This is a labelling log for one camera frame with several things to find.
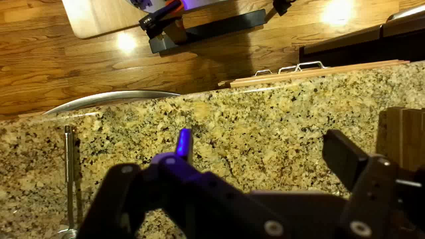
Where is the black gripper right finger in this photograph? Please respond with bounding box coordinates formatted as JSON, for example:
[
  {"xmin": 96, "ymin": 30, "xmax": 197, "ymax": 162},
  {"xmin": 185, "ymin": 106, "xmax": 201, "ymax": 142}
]
[{"xmin": 322, "ymin": 128, "xmax": 425, "ymax": 239}]

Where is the grey robot stand base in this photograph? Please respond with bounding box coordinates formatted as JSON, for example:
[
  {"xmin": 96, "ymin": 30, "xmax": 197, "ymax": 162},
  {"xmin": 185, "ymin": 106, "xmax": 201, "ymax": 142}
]
[{"xmin": 138, "ymin": 0, "xmax": 270, "ymax": 55}]

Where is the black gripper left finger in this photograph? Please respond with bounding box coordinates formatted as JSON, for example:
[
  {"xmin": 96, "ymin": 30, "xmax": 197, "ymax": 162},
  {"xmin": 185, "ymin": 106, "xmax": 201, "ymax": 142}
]
[{"xmin": 76, "ymin": 126, "xmax": 291, "ymax": 239}]

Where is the curved silver metal bar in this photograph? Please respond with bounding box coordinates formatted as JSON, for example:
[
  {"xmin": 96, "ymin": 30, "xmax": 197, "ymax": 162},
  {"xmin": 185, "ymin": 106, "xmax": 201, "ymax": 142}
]
[{"xmin": 44, "ymin": 89, "xmax": 183, "ymax": 116}]

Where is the light wooden board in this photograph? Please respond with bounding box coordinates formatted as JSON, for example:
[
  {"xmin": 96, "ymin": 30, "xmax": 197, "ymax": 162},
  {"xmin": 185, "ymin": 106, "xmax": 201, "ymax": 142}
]
[{"xmin": 229, "ymin": 58, "xmax": 410, "ymax": 89}]

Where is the thin chrome post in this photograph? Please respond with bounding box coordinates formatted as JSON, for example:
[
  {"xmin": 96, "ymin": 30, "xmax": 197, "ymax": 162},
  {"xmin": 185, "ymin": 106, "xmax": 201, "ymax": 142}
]
[{"xmin": 63, "ymin": 124, "xmax": 84, "ymax": 236}]

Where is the dark brown cabinet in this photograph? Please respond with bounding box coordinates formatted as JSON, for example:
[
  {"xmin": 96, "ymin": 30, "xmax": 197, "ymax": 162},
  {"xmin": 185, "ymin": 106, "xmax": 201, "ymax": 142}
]
[{"xmin": 298, "ymin": 4, "xmax": 425, "ymax": 69}]

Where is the white wire rack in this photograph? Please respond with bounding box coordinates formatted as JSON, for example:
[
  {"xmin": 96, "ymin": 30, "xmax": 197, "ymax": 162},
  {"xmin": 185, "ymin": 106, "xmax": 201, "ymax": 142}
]
[{"xmin": 254, "ymin": 59, "xmax": 328, "ymax": 77}]

